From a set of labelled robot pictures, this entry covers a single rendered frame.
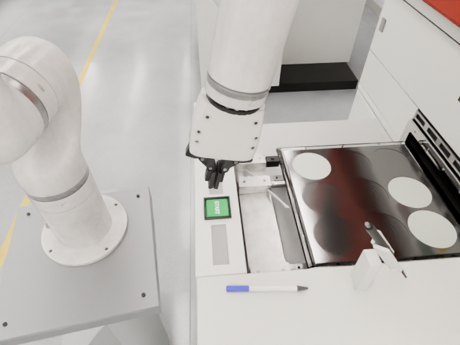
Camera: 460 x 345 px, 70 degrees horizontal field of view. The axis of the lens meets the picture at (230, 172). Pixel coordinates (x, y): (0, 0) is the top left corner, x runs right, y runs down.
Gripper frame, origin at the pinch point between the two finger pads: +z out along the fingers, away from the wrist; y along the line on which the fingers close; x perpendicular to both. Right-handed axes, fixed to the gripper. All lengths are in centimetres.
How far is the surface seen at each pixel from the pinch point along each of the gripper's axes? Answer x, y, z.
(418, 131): -29, -59, 5
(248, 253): 1.5, -11.3, 21.6
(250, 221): -6.9, -12.8, 21.3
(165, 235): -64, 3, 115
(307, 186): -14.8, -27.2, 16.3
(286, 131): -47, -31, 24
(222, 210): -4.1, -4.5, 14.4
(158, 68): -246, 19, 118
